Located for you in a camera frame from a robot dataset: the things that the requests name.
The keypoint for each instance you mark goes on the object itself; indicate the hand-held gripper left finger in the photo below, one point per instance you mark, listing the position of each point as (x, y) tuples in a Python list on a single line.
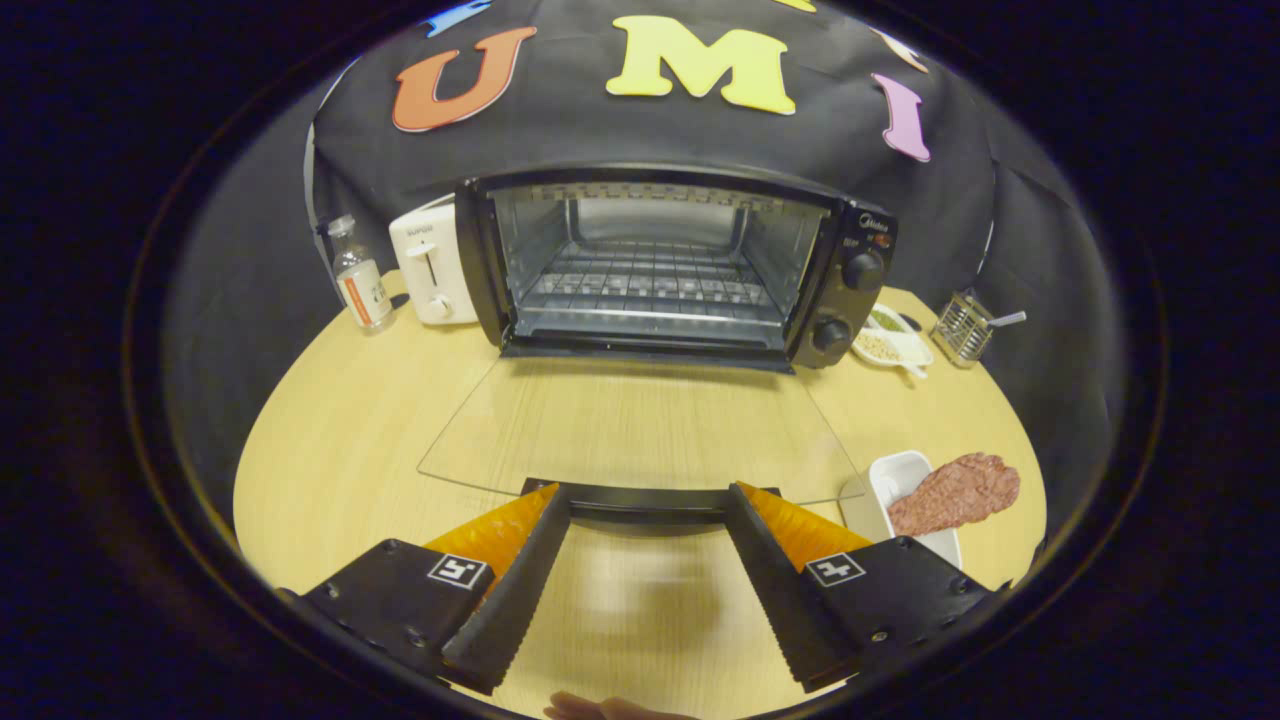
[(520, 590)]

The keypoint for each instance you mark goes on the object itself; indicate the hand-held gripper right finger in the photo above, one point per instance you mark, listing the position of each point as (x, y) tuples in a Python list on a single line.
[(780, 590)]

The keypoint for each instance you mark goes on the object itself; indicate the red meat slice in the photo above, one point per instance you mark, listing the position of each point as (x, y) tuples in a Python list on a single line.
[(955, 490)]

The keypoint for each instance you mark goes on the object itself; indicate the black toaster oven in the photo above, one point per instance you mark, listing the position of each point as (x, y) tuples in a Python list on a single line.
[(860, 300)]

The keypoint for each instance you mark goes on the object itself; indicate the white bread toaster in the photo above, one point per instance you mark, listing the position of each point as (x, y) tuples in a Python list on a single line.
[(430, 270)]

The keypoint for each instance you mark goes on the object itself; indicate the white rectangular tray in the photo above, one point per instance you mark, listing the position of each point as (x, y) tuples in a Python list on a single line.
[(892, 478)]

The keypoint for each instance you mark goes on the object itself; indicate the white divided spice dish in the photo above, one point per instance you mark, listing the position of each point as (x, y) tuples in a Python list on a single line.
[(890, 350)]

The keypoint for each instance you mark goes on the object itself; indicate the clear bottle orange label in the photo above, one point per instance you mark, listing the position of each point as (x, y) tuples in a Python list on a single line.
[(362, 290)]

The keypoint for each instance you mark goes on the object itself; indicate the metal spoon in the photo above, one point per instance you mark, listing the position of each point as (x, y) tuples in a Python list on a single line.
[(1008, 319)]

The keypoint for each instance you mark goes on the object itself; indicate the black backdrop cloth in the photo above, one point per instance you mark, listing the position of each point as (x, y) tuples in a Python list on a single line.
[(600, 140)]

